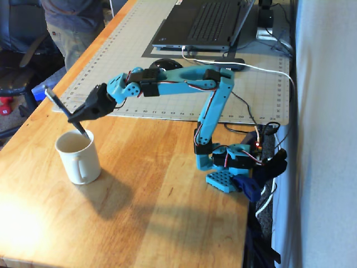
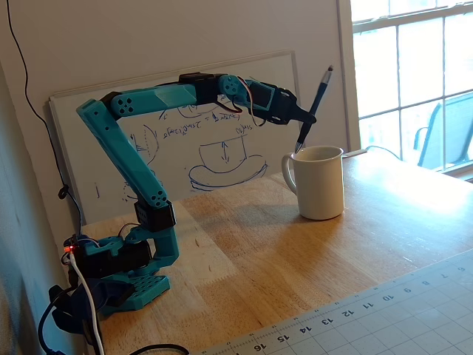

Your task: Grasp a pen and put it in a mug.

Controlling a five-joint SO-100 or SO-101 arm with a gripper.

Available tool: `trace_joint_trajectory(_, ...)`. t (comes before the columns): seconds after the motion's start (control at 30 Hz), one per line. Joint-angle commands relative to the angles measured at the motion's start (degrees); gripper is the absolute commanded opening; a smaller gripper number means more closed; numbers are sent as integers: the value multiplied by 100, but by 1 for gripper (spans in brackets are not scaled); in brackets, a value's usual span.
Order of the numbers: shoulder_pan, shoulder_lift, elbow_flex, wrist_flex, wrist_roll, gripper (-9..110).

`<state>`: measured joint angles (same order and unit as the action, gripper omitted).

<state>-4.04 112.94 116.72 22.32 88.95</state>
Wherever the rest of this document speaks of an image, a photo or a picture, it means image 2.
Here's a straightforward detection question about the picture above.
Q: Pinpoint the whiteboard with blue writing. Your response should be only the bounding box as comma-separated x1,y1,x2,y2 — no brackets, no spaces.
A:
49,50,306,225

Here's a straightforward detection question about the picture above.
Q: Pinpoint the dark patio chair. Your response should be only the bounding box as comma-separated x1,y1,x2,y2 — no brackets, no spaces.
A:
412,90,473,172

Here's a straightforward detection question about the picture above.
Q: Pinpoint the grey gridded cutting mat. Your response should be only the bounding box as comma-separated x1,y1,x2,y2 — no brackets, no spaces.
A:
191,249,473,355

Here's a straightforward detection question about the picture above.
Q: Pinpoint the black looping power cable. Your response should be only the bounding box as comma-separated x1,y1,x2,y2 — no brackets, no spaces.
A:
38,284,75,355

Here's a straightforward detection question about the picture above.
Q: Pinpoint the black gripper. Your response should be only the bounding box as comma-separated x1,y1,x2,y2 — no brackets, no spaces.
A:
265,87,317,126

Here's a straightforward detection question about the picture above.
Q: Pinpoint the thin black wall cable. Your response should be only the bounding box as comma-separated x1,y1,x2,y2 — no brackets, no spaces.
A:
5,0,85,237

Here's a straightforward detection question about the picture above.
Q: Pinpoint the blue ballpoint pen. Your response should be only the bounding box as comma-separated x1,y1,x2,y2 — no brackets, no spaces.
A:
293,65,335,155

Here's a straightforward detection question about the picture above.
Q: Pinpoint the dark blue table clamp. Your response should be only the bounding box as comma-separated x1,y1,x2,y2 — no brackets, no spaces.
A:
49,279,136,336

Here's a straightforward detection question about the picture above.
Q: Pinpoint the black cable on table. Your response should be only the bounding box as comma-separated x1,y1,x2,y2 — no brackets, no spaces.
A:
127,343,191,355

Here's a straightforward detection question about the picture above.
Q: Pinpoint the white ceramic mug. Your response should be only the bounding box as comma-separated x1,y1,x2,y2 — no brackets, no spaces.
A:
281,145,346,221

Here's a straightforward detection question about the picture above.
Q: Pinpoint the white usb cable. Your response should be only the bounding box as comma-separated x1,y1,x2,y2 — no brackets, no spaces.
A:
68,253,106,355

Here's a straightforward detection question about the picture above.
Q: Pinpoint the white framed window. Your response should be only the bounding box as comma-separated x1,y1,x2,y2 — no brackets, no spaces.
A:
349,0,473,182

